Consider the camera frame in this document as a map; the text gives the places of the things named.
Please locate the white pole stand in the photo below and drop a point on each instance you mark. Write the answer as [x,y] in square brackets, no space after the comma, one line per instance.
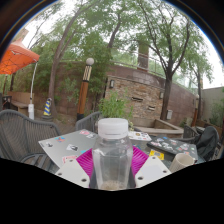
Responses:
[31,111]

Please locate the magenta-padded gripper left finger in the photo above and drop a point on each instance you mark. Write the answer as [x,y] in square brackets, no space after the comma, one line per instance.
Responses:
[73,173]

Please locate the thin dark tree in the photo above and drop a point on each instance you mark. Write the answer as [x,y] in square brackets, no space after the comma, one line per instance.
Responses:
[200,100]

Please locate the large branching tree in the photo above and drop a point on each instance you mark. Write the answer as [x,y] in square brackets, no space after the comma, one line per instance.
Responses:
[165,103]

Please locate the white ceramic mug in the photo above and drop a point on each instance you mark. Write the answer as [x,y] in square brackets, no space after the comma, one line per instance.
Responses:
[181,162]

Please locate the black laptop with stickers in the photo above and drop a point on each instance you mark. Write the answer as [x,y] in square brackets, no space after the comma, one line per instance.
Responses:
[173,146]

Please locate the clear plastic bottle white cap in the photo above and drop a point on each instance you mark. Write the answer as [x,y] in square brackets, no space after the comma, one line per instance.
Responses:
[112,156]

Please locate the black wall lamp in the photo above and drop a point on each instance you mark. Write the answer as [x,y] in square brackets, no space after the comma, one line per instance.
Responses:
[161,95]
[111,84]

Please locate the slender leaning tree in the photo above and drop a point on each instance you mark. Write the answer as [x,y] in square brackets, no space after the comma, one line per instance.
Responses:
[54,76]

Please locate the yellow blue striped cone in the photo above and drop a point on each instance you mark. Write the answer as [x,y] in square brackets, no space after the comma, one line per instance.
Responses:
[47,109]

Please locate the black jacket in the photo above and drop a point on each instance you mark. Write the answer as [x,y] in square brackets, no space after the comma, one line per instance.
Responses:
[207,143]

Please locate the orange patio umbrella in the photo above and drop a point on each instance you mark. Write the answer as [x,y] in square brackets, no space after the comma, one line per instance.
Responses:
[18,58]

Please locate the green plant in blue pot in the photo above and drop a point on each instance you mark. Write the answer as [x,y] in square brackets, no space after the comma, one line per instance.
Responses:
[113,106]

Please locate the grey wall box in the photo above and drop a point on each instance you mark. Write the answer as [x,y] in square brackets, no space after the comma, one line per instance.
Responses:
[169,114]

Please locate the yellow card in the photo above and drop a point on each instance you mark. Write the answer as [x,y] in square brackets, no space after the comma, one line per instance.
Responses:
[156,154]

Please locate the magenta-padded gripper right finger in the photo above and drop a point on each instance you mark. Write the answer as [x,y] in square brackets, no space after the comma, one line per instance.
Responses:
[151,170]

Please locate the silver laptop with stickers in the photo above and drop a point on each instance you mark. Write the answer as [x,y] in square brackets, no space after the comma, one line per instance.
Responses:
[55,151]

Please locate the wooden bench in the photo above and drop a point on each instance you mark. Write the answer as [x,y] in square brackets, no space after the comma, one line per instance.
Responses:
[20,103]

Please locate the white sticker sheet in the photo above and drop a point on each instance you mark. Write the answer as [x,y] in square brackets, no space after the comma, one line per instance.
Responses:
[140,136]

